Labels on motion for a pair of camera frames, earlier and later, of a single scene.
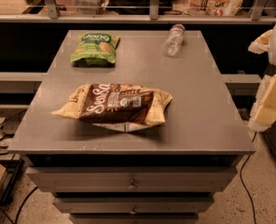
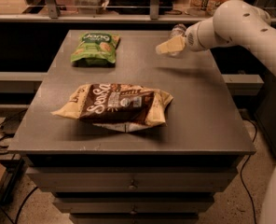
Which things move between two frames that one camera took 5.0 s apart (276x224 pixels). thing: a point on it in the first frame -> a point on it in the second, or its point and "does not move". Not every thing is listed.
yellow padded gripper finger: (270, 102) -> (199, 36)
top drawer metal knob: (131, 187) does not move
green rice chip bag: (95, 50) does not move
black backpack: (136, 1) does not move
